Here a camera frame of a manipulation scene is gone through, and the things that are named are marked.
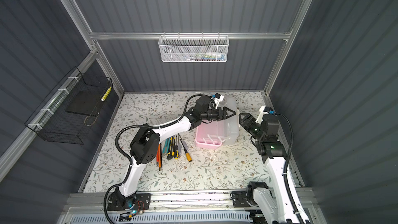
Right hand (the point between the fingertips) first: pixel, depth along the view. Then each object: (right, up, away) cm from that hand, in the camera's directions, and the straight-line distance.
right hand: (244, 118), depth 75 cm
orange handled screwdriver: (-30, -22, +13) cm, 39 cm away
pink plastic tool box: (-8, -9, +11) cm, 16 cm away
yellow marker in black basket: (-72, +12, +6) cm, 73 cm away
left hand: (-4, +2, +7) cm, 8 cm away
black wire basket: (-86, +2, -3) cm, 86 cm away
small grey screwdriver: (-35, -19, +16) cm, 43 cm away
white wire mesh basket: (-28, +52, +49) cm, 77 cm away
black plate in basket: (-78, +8, 0) cm, 78 cm away
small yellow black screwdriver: (-36, -21, +13) cm, 44 cm away
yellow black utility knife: (-39, -22, +12) cm, 47 cm away
